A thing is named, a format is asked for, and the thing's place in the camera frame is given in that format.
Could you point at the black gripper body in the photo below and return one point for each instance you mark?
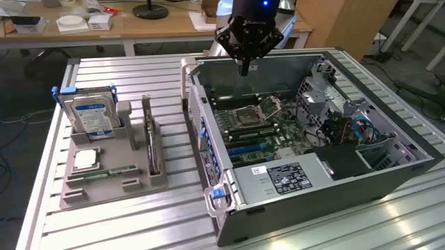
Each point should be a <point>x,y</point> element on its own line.
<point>254,10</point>

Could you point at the graphics card with metal bracket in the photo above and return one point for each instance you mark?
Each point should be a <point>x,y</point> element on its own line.
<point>152,145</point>

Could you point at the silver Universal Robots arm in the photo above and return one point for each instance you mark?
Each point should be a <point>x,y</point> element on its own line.
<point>216,49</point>

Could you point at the blue expansion slot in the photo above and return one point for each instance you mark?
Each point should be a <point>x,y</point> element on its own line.
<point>244,149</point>

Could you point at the stack of white papers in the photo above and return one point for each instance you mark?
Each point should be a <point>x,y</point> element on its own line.
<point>202,22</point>

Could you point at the brown cardboard box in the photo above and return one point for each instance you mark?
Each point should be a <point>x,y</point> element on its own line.
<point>208,7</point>

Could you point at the wooden desk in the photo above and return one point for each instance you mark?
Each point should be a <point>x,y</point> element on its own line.
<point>156,28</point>

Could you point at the wooden cabinet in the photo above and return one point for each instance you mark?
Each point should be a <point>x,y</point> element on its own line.
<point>347,23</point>

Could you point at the black round lamp base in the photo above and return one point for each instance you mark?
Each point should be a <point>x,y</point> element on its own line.
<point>151,11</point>

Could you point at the metal socket cover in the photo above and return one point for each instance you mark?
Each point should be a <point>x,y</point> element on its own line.
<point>271,105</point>

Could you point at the metal disk bay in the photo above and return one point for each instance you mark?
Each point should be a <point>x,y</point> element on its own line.
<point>312,104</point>

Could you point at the CPU socket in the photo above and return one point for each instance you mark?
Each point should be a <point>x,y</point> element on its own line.
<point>247,116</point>

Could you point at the red packet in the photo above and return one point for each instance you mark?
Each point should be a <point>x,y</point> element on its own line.
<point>112,11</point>

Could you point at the green motherboard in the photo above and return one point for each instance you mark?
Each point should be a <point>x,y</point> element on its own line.
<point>288,130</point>

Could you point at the RAM stick with white label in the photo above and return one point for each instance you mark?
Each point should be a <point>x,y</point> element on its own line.
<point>254,133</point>

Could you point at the small white cardboard box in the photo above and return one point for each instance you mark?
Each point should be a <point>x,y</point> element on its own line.
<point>100,23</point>

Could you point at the silver chipset heatsink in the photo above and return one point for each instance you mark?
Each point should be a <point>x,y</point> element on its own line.
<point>286,153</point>

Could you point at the white round part on box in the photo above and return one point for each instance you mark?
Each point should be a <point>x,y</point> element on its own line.
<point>71,24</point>

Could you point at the black stand base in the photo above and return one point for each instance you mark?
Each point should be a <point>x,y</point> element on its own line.
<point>423,89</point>

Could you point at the hard disk with blue rails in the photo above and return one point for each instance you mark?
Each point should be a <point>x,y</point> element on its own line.
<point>91,117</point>

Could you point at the black chair base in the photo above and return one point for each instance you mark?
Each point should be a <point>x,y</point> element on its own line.
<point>44,54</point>

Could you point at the grey power supply unit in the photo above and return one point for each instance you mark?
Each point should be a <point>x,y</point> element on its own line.
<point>256,187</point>

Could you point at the white box with black device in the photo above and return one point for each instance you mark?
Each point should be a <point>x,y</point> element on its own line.
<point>29,24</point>

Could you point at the silver CPU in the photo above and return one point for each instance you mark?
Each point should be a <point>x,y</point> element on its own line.
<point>85,159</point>

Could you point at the open black PC case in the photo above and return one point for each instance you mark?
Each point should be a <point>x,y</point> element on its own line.
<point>312,198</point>

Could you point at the green RAM stick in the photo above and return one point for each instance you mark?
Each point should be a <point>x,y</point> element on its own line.
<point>104,173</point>

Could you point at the grey parts rack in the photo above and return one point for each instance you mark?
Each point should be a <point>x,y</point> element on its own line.
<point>111,190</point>

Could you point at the white table frame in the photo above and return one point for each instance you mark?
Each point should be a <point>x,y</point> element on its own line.
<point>422,26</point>

